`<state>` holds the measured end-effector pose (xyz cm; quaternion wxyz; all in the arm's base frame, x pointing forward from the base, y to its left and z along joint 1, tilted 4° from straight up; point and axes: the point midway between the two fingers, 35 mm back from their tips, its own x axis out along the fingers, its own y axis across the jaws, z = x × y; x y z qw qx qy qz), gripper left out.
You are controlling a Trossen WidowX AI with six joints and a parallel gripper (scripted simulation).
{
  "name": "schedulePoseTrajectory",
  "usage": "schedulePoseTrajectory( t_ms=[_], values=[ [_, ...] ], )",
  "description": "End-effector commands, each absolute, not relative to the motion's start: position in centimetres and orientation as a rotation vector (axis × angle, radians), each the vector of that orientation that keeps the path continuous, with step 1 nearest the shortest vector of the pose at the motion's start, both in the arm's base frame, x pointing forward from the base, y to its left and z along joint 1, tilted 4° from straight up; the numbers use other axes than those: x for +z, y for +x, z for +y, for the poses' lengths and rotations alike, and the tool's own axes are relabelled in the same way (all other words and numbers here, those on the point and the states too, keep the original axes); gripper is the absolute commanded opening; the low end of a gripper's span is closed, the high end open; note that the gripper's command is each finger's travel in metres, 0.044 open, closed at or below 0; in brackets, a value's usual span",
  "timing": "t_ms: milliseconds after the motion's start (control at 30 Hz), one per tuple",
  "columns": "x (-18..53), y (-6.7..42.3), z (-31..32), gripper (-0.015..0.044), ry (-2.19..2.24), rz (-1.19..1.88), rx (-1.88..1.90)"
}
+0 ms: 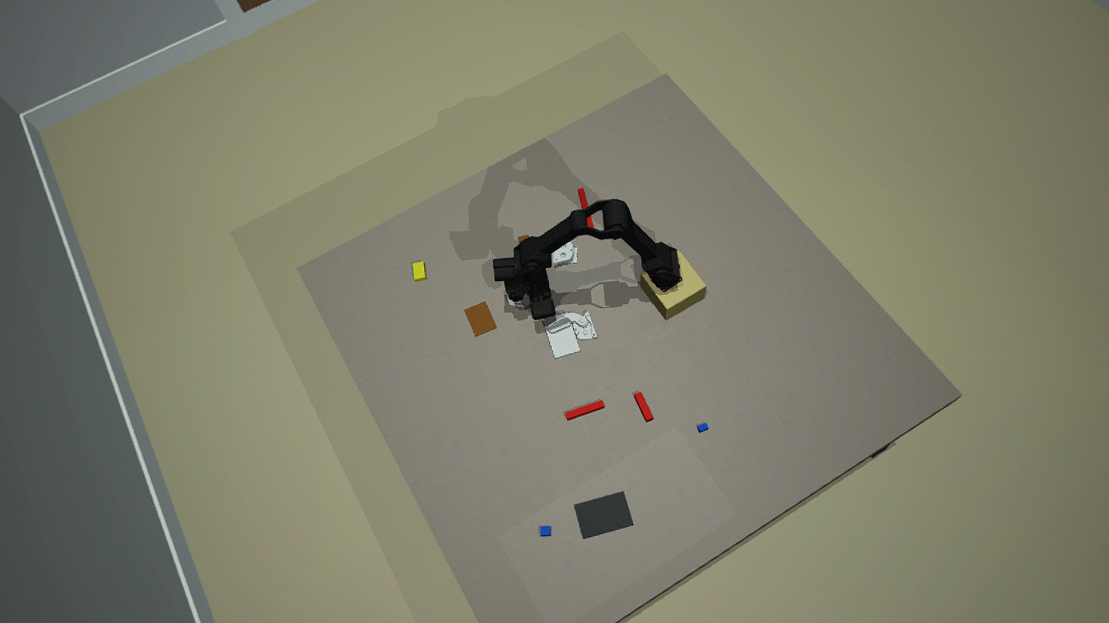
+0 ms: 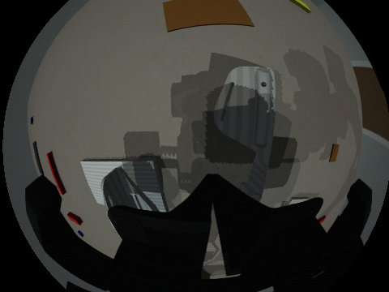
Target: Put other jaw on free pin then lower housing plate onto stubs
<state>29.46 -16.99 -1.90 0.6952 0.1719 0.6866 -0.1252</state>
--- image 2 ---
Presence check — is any red rectangular bar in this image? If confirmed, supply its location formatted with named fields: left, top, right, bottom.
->
left=67, top=212, right=82, bottom=225

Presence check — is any yellow-green rectangular block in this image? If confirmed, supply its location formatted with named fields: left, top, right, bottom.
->
left=289, top=0, right=311, bottom=14

